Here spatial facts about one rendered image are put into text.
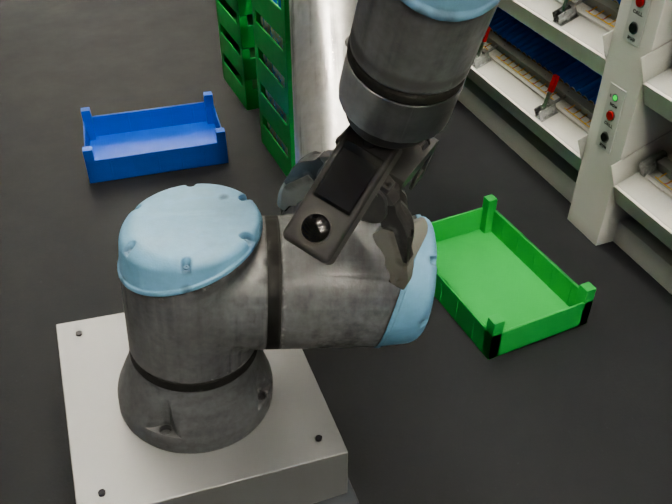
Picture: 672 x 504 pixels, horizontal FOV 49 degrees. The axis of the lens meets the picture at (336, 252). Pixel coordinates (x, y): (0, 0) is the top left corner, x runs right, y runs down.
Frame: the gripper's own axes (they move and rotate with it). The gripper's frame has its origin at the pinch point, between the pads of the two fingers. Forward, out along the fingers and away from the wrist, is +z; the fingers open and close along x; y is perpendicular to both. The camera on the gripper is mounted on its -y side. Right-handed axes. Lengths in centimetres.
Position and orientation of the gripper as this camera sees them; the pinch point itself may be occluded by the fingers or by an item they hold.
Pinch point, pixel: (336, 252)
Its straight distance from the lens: 73.5
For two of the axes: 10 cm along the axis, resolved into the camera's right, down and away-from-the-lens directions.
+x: -8.2, -5.5, 1.8
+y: 5.5, -6.6, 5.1
